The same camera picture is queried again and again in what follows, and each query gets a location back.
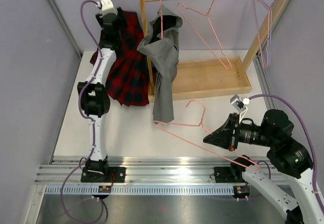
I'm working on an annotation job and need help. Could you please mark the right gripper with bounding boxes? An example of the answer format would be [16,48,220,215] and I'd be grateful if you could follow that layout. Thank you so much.
[204,112,276,150]

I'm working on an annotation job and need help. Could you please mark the grey pleated skirt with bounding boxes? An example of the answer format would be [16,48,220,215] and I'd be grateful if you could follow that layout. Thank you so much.
[137,6,183,123]

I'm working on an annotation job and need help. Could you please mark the pink wire hanger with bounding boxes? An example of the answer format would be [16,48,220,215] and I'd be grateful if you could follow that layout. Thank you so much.
[153,99,261,172]
[177,0,232,70]
[252,0,285,69]
[159,0,164,40]

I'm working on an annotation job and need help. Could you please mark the red plaid skirt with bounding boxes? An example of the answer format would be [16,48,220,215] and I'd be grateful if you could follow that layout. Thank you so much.
[105,7,149,106]

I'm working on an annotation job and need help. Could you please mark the blue wire hanger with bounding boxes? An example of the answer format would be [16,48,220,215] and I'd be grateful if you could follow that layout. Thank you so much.
[253,0,277,69]

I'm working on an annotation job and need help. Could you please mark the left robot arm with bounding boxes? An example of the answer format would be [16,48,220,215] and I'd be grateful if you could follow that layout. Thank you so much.
[77,9,126,185]

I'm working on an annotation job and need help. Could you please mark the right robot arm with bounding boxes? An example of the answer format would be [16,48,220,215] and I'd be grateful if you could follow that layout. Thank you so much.
[203,109,323,223]

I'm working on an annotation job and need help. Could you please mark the wooden clothes rack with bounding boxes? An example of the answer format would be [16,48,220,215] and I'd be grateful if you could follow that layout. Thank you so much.
[139,0,289,100]

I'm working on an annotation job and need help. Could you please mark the aluminium corner profile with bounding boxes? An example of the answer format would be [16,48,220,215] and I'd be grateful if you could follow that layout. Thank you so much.
[47,0,83,59]

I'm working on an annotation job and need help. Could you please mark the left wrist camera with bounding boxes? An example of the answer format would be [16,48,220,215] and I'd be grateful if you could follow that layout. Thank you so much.
[96,0,118,16]

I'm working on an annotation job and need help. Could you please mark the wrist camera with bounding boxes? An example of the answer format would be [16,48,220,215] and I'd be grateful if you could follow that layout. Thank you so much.
[96,0,118,16]
[230,94,250,121]

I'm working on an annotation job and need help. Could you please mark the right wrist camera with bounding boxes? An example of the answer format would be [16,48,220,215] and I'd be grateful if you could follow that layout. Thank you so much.
[230,94,250,121]

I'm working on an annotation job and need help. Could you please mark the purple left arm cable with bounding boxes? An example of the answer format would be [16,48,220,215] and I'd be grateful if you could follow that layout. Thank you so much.
[60,0,108,223]

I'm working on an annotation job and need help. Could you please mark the aluminium mounting rail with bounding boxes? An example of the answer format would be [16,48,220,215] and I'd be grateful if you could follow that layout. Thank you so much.
[34,157,236,196]

